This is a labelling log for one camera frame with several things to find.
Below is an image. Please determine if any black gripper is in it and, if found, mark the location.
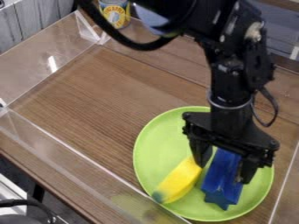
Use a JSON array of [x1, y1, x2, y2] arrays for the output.
[[181, 111, 279, 184]]

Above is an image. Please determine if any blue star-shaped block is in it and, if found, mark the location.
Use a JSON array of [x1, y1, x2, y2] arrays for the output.
[[200, 148, 243, 210]]

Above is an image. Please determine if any yellow toy banana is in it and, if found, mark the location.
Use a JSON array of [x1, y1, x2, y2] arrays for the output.
[[152, 157, 201, 204]]

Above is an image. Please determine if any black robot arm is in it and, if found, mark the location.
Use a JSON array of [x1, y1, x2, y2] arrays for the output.
[[77, 0, 279, 184]]

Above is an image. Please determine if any green plate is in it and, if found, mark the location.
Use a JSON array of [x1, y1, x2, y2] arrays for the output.
[[133, 107, 275, 221]]

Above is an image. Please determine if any yellow printed can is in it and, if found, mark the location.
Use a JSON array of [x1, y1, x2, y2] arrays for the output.
[[97, 0, 131, 29]]

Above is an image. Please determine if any clear acrylic enclosure wall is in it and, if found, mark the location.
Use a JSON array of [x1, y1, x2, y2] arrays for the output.
[[0, 12, 299, 224]]

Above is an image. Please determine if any clear acrylic corner bracket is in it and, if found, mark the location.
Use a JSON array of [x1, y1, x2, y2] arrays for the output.
[[74, 10, 110, 46]]

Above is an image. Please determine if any black cable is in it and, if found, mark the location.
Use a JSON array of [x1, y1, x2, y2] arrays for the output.
[[0, 198, 56, 224]]

